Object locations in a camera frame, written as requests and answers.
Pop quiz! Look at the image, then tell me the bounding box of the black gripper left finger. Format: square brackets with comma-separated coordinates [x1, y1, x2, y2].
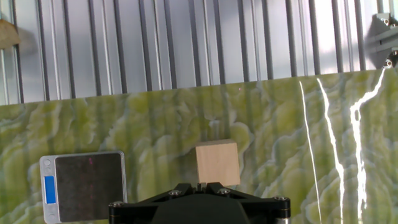
[108, 182, 199, 224]

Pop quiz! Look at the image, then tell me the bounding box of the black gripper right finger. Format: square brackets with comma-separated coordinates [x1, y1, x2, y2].
[199, 182, 292, 224]

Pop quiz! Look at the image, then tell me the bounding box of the wooden cube block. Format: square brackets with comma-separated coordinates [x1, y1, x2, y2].
[195, 139, 241, 187]

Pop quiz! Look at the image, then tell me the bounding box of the silver digital pocket scale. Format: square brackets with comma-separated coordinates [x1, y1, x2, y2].
[39, 151, 128, 224]

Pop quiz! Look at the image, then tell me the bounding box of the green marble pattern mat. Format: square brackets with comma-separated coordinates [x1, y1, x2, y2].
[0, 68, 398, 224]

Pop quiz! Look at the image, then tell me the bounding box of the small wooden bead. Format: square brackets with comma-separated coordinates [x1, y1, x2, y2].
[0, 18, 21, 50]

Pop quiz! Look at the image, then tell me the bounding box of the grey metal bracket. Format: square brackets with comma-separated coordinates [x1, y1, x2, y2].
[365, 12, 398, 70]

